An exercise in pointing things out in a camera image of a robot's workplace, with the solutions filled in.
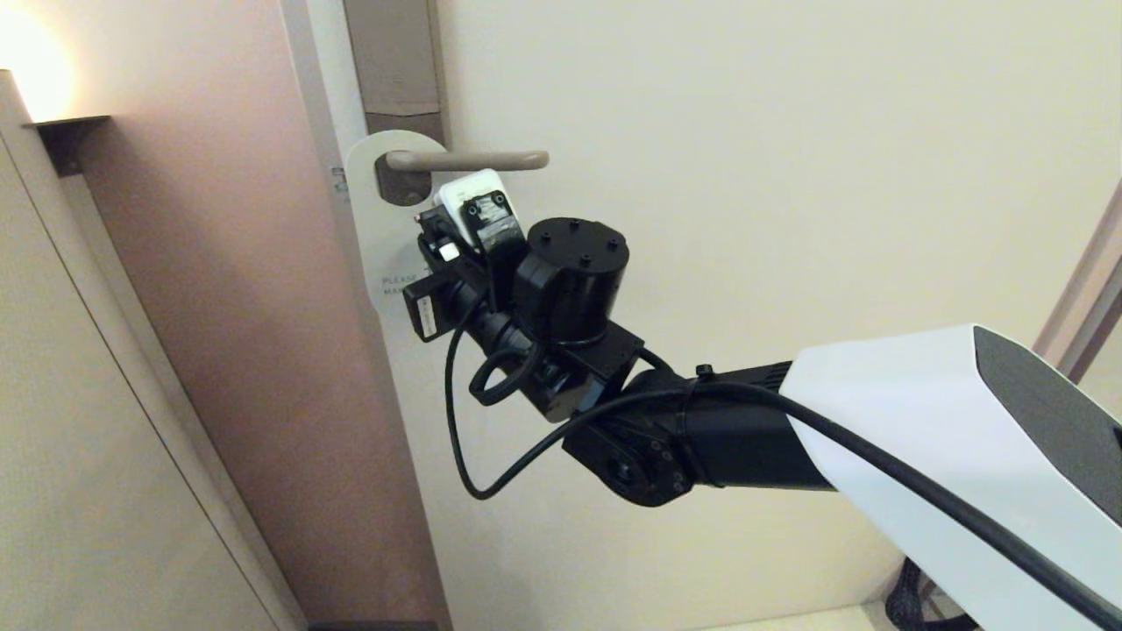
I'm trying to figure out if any cream white door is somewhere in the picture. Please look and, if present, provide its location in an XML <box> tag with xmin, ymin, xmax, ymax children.
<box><xmin>294</xmin><ymin>0</ymin><xmax>1122</xmax><ymax>631</ymax></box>

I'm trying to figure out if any cream wardrobe panel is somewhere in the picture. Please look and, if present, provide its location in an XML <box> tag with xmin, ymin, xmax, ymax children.
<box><xmin>0</xmin><ymin>72</ymin><xmax>308</xmax><ymax>631</ymax></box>

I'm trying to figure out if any white door hanger sign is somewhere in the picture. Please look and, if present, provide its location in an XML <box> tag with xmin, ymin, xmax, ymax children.
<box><xmin>344</xmin><ymin>130</ymin><xmax>457</xmax><ymax>316</ymax></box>

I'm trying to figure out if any bronze door lock plate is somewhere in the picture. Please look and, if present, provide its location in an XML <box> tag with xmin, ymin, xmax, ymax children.
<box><xmin>343</xmin><ymin>0</ymin><xmax>451</xmax><ymax>207</ymax></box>

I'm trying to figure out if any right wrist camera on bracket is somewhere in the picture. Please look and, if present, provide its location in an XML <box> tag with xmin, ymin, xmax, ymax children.
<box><xmin>416</xmin><ymin>169</ymin><xmax>529</xmax><ymax>308</ymax></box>

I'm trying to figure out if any beige metal door handle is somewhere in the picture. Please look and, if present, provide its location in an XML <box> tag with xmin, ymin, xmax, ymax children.
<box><xmin>386</xmin><ymin>150</ymin><xmax>550</xmax><ymax>172</ymax></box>

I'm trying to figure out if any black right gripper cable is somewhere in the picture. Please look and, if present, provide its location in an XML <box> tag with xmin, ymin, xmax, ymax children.
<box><xmin>444</xmin><ymin>298</ymin><xmax>1122</xmax><ymax>631</ymax></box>

